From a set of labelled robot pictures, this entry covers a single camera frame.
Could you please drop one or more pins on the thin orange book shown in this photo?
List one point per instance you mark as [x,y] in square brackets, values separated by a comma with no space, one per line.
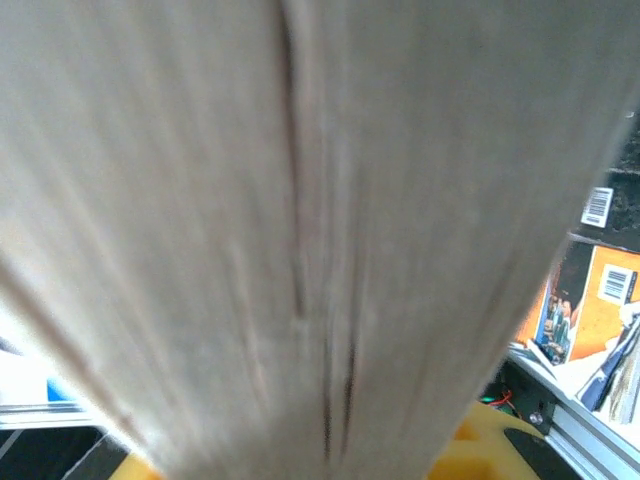
[300,200]

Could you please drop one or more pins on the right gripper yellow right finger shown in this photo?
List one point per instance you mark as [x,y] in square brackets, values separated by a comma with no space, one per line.
[480,450]

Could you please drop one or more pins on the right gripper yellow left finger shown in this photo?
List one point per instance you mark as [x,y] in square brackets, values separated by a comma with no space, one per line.
[142,470]

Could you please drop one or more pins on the orange book with torn cover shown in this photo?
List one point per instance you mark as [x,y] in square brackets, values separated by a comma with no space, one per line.
[595,325]

